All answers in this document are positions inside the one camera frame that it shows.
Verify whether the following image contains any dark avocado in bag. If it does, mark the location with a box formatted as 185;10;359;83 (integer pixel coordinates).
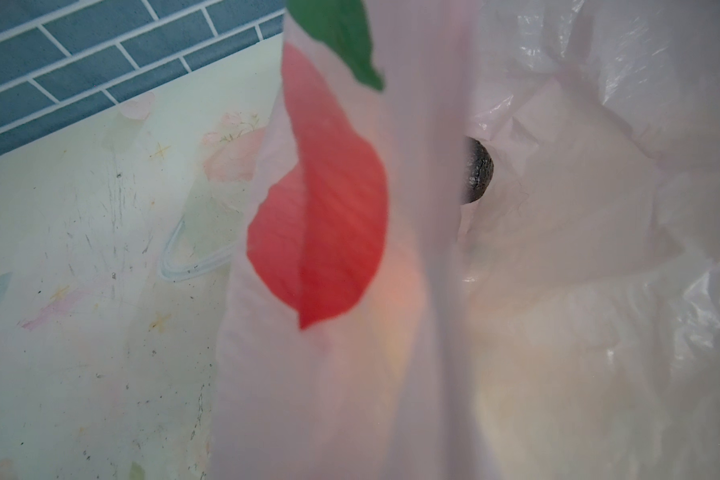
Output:
462;137;494;205

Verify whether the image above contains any pink plastic bag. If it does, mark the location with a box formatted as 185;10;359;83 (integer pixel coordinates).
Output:
207;1;720;479

